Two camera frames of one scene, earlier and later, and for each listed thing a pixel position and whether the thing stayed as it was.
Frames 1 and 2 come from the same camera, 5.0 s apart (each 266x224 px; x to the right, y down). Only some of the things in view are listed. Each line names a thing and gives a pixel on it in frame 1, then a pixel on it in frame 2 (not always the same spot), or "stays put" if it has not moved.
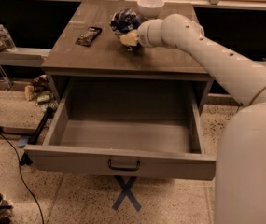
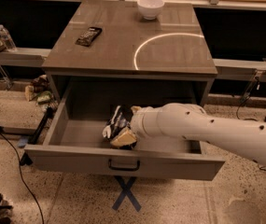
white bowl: x=150 y=7 stays put
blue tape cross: x=126 y=191 stays put
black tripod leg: x=25 y=159 stays put
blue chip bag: x=124 y=21 -> x=119 y=120
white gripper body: x=143 y=34 -> x=138 y=122
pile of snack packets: x=39 y=91 stays put
